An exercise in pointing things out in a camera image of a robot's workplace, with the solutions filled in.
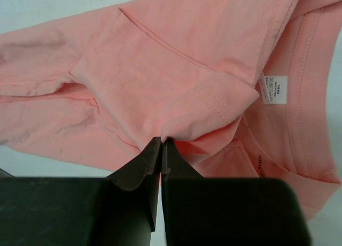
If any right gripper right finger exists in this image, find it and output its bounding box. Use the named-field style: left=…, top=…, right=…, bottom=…
left=161, top=139, right=312, bottom=246

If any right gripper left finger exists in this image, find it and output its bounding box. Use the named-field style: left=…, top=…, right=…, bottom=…
left=1, top=137, right=161, bottom=245

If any pink t-shirt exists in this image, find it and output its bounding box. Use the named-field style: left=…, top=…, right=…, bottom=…
left=1, top=0, right=341, bottom=219

